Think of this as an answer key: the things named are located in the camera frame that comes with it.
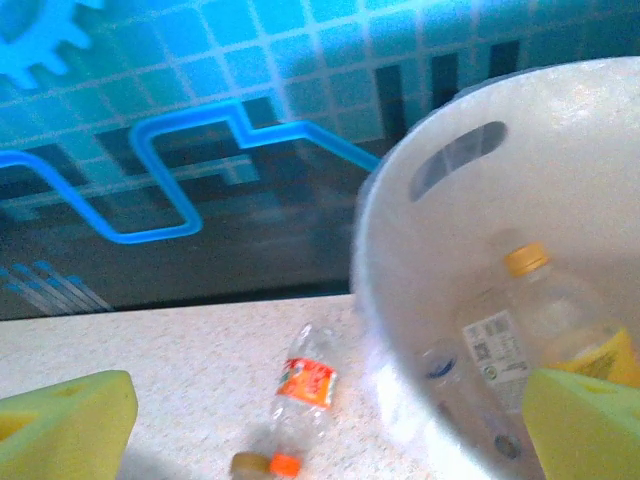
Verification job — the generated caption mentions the square clear white label bottle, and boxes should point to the square clear white label bottle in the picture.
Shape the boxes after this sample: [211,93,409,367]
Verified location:
[422,294,534,464]

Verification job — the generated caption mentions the yellow label yellow cap bottle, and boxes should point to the yellow label yellow cap bottle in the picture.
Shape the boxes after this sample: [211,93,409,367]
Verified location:
[502,242,640,391]

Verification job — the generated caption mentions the white round plastic bin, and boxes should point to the white round plastic bin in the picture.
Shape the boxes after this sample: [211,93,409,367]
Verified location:
[349,54,640,480]

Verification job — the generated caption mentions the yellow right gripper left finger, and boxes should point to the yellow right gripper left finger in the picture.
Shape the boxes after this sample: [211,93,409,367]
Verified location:
[0,369,139,480]

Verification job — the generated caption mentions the orange label tan cap bottle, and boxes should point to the orange label tan cap bottle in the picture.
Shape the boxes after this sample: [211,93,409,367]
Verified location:
[229,449,272,477]

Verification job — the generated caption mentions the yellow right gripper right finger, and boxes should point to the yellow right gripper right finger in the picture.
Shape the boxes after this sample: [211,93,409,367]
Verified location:
[522,367,640,480]

